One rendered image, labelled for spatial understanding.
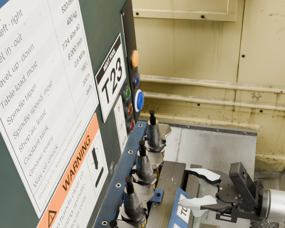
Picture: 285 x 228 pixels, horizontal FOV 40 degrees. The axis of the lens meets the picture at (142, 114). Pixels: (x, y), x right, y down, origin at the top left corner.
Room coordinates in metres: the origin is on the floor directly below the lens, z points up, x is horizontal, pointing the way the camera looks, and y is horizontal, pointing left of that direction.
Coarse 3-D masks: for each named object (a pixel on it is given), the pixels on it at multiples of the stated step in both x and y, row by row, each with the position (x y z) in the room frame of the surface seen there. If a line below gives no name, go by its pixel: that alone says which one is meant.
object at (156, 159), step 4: (148, 152) 0.71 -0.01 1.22; (152, 152) 0.71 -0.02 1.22; (156, 152) 0.71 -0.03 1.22; (160, 152) 0.71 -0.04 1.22; (152, 156) 0.70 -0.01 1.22; (156, 156) 0.70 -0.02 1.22; (160, 156) 0.69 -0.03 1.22; (136, 160) 0.69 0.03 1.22; (152, 160) 0.68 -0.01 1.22; (156, 160) 0.68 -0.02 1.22; (160, 160) 0.68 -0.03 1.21; (156, 164) 0.67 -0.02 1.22; (160, 164) 0.67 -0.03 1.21
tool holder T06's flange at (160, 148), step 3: (162, 135) 0.76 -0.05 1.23; (162, 138) 0.75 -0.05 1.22; (165, 138) 0.75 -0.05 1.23; (162, 141) 0.74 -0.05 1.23; (165, 141) 0.74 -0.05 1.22; (147, 144) 0.73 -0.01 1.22; (162, 144) 0.73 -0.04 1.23; (165, 144) 0.74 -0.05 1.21; (147, 147) 0.72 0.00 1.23; (150, 147) 0.72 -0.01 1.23; (153, 147) 0.72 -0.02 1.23; (156, 147) 0.72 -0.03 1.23; (159, 147) 0.72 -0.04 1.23; (162, 147) 0.72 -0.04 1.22; (147, 150) 0.73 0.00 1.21; (150, 150) 0.72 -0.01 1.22; (153, 150) 0.71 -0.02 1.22; (156, 150) 0.71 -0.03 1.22; (159, 150) 0.72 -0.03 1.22; (162, 150) 0.72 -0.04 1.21
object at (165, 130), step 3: (147, 123) 0.82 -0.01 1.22; (159, 123) 0.82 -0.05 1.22; (162, 123) 0.82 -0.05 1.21; (159, 126) 0.81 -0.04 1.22; (162, 126) 0.81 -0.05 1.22; (165, 126) 0.81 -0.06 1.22; (168, 126) 0.80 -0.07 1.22; (162, 129) 0.79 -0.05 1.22; (165, 129) 0.79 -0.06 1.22; (168, 129) 0.79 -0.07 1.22; (162, 132) 0.78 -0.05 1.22; (165, 132) 0.78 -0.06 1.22; (168, 132) 0.78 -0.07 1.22; (165, 135) 0.77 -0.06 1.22
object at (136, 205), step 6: (126, 192) 0.53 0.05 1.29; (132, 192) 0.53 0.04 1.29; (126, 198) 0.53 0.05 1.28; (132, 198) 0.52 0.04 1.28; (138, 198) 0.53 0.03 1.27; (126, 204) 0.52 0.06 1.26; (132, 204) 0.52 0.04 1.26; (138, 204) 0.52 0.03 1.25; (126, 210) 0.52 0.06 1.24; (132, 210) 0.52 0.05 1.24; (138, 210) 0.52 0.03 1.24
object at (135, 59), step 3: (135, 51) 0.49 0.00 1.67; (135, 54) 0.48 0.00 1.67; (138, 54) 0.49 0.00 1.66; (135, 57) 0.48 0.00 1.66; (138, 57) 0.49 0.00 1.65; (132, 60) 0.48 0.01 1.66; (135, 60) 0.48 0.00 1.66; (138, 60) 0.49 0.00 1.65; (135, 63) 0.48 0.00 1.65; (135, 66) 0.48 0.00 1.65
